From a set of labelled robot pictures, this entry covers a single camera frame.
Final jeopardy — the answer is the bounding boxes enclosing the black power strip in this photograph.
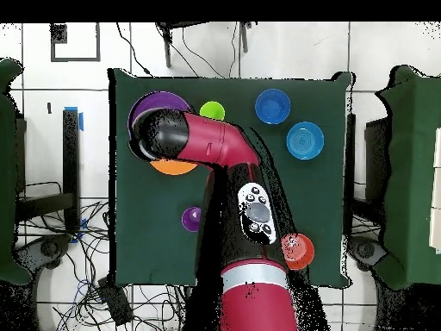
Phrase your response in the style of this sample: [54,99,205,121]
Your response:
[96,277,134,327]

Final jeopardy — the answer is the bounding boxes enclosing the purple bowl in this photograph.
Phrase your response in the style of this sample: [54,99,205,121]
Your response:
[127,91,192,141]

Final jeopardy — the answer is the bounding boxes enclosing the green cup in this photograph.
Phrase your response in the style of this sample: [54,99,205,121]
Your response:
[199,100,226,122]

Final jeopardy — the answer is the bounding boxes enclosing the dark green tablecloth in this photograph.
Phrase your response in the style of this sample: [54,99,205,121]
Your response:
[108,67,352,287]

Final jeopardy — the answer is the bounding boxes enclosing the black square floor frame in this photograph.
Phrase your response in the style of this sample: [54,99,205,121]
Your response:
[50,22,102,63]

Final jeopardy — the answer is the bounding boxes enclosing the large yellow-orange bowl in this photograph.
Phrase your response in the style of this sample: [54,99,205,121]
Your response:
[150,158,199,177]

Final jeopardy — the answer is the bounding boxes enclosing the purple cup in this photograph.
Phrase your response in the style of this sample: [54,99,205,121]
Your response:
[181,206,203,233]

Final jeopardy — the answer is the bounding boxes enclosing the black tripod stand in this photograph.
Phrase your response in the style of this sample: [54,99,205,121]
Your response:
[155,21,254,69]

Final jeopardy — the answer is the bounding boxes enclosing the black chair base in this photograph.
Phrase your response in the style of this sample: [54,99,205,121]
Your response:
[347,235,388,272]
[13,234,71,273]

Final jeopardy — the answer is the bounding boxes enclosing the small orange bowl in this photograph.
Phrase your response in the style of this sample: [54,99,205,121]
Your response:
[280,233,316,271]

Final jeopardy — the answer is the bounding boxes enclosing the dark blue bowl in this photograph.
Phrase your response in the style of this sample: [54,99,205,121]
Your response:
[254,88,292,126]

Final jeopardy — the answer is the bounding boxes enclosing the black table frame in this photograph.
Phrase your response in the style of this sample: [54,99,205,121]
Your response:
[15,108,82,235]

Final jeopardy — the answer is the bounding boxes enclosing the flat-bottomed light blue bowl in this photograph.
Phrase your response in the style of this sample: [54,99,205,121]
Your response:
[285,121,326,161]

